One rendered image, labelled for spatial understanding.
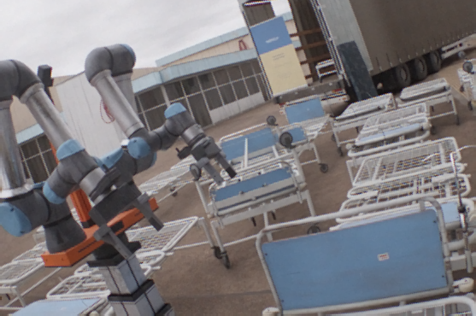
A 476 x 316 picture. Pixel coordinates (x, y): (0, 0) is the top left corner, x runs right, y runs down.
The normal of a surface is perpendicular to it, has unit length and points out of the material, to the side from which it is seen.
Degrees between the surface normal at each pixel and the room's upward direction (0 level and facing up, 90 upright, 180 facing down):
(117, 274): 90
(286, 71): 91
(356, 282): 90
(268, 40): 89
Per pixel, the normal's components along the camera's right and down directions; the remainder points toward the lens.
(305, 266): -0.40, 0.25
